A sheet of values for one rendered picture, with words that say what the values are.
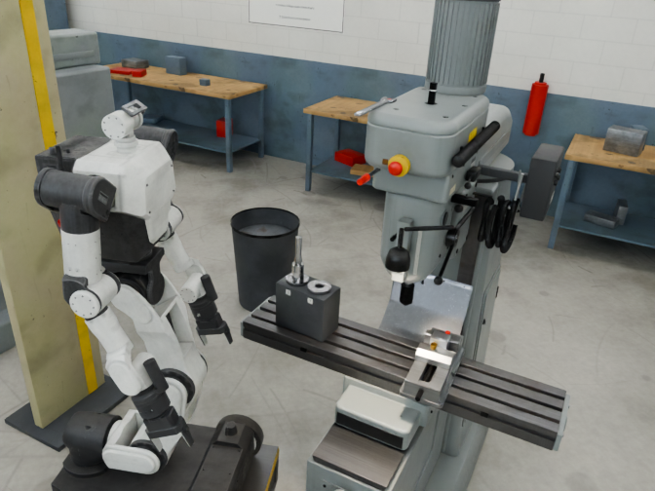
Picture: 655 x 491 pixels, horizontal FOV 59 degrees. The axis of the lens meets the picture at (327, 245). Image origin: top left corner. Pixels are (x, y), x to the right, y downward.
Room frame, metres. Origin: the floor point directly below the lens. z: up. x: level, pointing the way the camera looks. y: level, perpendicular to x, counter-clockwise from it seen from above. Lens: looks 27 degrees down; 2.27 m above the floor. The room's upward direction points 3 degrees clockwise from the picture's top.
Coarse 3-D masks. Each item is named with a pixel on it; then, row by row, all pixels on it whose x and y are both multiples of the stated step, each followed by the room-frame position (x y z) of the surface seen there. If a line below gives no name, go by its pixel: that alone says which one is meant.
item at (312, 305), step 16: (288, 288) 1.87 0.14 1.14; (304, 288) 1.86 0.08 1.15; (320, 288) 1.85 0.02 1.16; (336, 288) 1.87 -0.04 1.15; (288, 304) 1.87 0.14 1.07; (304, 304) 1.83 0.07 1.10; (320, 304) 1.79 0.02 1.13; (336, 304) 1.86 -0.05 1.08; (288, 320) 1.86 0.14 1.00; (304, 320) 1.83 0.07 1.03; (320, 320) 1.79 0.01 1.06; (336, 320) 1.87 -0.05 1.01; (320, 336) 1.79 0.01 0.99
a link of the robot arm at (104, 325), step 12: (108, 276) 1.32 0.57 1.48; (96, 288) 1.25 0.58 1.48; (108, 288) 1.28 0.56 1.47; (108, 300) 1.27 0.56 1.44; (108, 312) 1.27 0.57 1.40; (96, 324) 1.24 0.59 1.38; (108, 324) 1.25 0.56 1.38; (96, 336) 1.24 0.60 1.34; (108, 336) 1.24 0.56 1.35; (120, 336) 1.25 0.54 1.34; (108, 348) 1.23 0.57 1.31
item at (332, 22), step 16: (256, 0) 6.99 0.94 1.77; (272, 0) 6.90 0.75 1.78; (288, 0) 6.81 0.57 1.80; (304, 0) 6.72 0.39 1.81; (320, 0) 6.64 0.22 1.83; (336, 0) 6.56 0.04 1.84; (256, 16) 6.99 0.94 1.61; (272, 16) 6.90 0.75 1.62; (288, 16) 6.81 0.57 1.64; (304, 16) 6.72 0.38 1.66; (320, 16) 6.64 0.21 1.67; (336, 16) 6.55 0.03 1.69
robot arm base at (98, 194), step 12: (48, 168) 1.31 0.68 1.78; (36, 180) 1.27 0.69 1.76; (96, 180) 1.28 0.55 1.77; (108, 180) 1.33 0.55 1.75; (36, 192) 1.26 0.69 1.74; (84, 192) 1.25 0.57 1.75; (96, 192) 1.27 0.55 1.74; (108, 192) 1.32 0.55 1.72; (84, 204) 1.24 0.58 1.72; (96, 204) 1.26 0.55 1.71; (108, 204) 1.31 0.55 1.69; (96, 216) 1.27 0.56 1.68
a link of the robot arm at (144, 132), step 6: (144, 126) 1.73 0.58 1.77; (138, 132) 1.70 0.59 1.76; (144, 132) 1.70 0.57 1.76; (150, 132) 1.70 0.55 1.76; (156, 132) 1.70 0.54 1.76; (162, 132) 1.71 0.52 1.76; (138, 138) 1.69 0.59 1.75; (144, 138) 1.69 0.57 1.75; (150, 138) 1.69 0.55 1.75; (156, 138) 1.69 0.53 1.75
